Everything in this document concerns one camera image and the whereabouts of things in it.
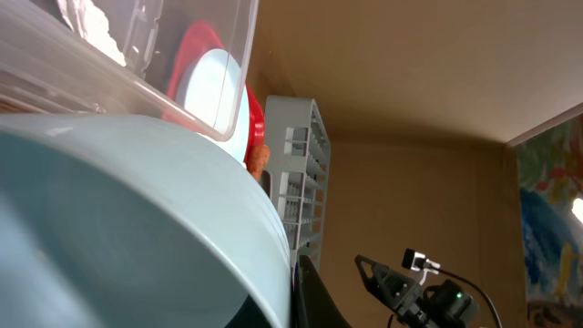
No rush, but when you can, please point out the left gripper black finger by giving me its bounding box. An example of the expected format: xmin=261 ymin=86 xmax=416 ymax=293
xmin=291 ymin=255 xmax=351 ymax=328

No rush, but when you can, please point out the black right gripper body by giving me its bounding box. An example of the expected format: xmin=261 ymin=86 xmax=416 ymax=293
xmin=354 ymin=255 xmax=426 ymax=328

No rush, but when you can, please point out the orange carrot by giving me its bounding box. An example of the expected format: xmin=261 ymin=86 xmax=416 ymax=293
xmin=247 ymin=145 xmax=271 ymax=181

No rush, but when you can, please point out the light blue bowl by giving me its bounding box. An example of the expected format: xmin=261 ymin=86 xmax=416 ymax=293
xmin=1 ymin=114 xmax=292 ymax=327

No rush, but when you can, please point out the white tissue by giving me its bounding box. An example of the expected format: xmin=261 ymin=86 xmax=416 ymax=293
xmin=56 ymin=0 xmax=127 ymax=67

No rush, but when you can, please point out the grey-blue dishwasher rack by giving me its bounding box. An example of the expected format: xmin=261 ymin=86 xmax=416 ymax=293
xmin=265 ymin=96 xmax=331 ymax=267

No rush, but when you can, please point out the light blue plate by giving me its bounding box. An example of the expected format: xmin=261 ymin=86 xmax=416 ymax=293
xmin=176 ymin=48 xmax=250 ymax=163

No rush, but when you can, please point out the clear plastic bin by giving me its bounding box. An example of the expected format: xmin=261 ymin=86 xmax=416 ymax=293
xmin=1 ymin=0 xmax=259 ymax=141

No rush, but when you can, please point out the red plastic tray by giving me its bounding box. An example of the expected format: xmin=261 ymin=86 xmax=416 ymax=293
xmin=167 ymin=22 xmax=264 ymax=165

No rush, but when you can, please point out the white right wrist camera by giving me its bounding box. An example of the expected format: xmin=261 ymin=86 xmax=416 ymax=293
xmin=401 ymin=249 xmax=441 ymax=285

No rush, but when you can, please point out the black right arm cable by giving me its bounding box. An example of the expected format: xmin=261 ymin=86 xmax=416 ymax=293
xmin=436 ymin=267 xmax=504 ymax=328

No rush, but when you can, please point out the colourful wall poster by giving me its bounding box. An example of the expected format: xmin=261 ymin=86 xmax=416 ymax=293
xmin=517 ymin=116 xmax=582 ymax=327

